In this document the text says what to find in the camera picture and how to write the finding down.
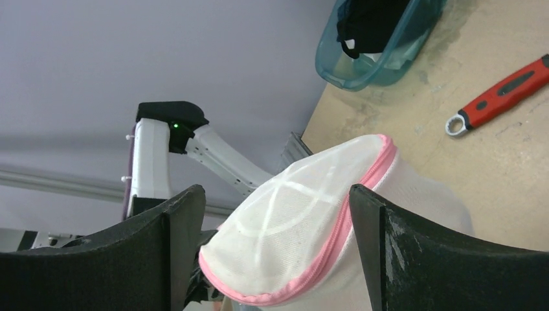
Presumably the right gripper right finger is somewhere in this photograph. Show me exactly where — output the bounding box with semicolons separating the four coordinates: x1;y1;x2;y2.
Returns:
349;184;548;310

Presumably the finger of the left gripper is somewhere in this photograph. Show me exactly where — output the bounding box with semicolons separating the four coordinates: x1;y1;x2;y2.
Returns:
186;229;224;305

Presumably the black bra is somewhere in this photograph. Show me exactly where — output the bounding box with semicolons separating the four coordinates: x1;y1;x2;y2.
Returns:
336;0;410;59

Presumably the teal plastic bin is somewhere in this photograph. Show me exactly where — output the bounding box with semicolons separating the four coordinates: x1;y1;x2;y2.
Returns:
315;0;446;91

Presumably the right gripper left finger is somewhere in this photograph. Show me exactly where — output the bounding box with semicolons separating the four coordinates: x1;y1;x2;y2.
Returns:
1;185;205;310

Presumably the red handled adjustable wrench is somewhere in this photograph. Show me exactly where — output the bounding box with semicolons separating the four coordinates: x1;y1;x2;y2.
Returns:
445;54;548;137

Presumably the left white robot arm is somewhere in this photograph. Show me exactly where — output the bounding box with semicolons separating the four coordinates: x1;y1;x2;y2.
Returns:
1;101;272;219

